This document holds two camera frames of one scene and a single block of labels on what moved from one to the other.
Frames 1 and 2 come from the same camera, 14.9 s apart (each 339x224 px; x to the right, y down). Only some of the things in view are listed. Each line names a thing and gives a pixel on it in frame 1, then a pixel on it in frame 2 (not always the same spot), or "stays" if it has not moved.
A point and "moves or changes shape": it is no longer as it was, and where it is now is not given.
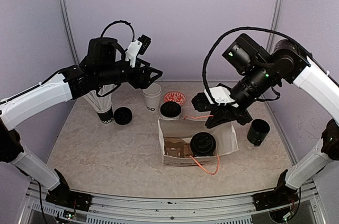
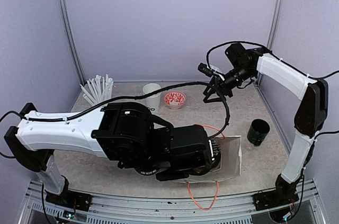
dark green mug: (257, 132) stays
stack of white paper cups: (152, 94) stays
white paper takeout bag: (224, 134) moves or changes shape
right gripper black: (222, 115) -> (208, 93)
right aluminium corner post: (273, 36) stays
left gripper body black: (110, 75) -> (174, 177)
